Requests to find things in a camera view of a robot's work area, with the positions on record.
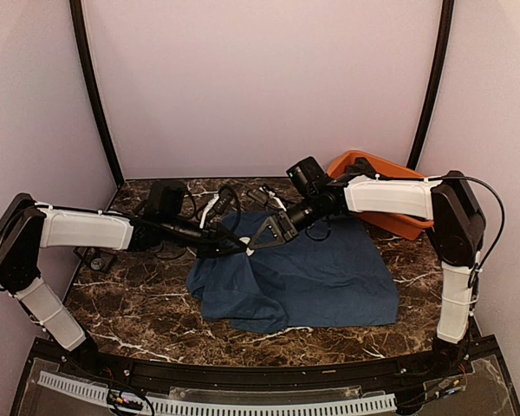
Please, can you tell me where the left black frame post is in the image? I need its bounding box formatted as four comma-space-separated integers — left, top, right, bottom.
69, 0, 125, 188

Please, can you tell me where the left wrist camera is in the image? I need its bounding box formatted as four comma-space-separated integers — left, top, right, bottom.
199, 185, 237, 229

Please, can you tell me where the right black frame post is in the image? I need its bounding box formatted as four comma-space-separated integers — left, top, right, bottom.
406, 0, 455, 170

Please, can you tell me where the black clothing in basin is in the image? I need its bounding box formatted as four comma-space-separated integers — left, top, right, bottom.
345, 157, 377, 179

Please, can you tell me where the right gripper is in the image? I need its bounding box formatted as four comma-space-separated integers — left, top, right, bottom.
247, 191, 323, 248

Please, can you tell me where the orange plastic basin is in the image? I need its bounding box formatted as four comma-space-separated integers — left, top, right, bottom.
328, 151, 439, 240

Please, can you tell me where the round yellow grey brooch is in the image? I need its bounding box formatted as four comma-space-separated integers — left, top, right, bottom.
239, 237, 254, 257

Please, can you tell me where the black frame post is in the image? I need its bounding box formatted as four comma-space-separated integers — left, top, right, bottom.
69, 0, 125, 188
406, 0, 455, 170

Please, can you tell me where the blue t-shirt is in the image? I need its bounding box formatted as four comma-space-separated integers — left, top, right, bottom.
186, 218, 400, 334

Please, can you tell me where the white slotted cable duct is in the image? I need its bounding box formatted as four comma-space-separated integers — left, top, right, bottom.
37, 371, 397, 415

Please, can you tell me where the black front rail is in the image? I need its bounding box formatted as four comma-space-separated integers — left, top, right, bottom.
29, 335, 498, 393

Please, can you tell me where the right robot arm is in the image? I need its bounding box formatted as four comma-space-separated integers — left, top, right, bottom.
247, 156, 491, 376

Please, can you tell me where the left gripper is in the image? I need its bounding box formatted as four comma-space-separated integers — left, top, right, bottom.
160, 213, 247, 258

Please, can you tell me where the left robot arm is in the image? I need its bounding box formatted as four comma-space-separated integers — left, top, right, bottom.
0, 179, 247, 378

